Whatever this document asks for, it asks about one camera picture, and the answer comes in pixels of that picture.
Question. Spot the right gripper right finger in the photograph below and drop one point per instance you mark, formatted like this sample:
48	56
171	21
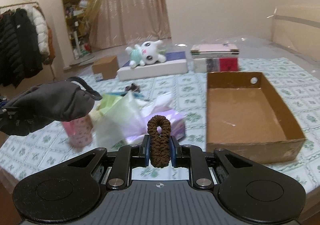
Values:
175	151

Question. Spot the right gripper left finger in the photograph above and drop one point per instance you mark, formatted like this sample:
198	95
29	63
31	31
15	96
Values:
145	151

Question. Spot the brown knitted hair scrunchie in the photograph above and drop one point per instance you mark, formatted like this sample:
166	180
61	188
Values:
158	139

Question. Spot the translucent plastic bag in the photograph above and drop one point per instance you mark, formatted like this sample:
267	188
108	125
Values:
115	119

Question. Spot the dark grey fabric pouch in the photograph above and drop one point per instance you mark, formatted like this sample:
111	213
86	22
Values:
40	105

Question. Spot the purple velvet scrunchie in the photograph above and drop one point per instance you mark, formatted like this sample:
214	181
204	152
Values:
133	87

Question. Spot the purple tissue pack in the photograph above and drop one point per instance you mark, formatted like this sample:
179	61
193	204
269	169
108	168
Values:
159	106

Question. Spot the black puffer jacket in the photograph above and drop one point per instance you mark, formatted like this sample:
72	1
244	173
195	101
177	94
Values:
20	54

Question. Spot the pink lidded cup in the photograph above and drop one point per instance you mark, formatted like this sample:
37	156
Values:
79	131

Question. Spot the open cardboard tray box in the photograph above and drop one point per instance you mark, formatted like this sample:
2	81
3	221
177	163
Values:
246	115

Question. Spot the white puffer jacket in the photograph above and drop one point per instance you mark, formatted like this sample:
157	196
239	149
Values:
37	19

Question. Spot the long white blue box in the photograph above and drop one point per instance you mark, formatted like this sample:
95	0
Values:
176	64

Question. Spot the small brown cardboard box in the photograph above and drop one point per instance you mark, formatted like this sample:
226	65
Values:
105	68

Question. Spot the white plush bunny toy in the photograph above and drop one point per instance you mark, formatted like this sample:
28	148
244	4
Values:
146	54

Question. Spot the stack of books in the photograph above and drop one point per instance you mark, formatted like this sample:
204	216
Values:
209	58

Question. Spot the cluttered wooden shelf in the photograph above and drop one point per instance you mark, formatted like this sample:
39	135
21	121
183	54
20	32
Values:
74	11

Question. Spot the floral patterned tablecloth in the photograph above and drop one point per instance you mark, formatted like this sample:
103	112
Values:
23	156

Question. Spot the beige curtain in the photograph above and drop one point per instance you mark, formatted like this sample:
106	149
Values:
122	22

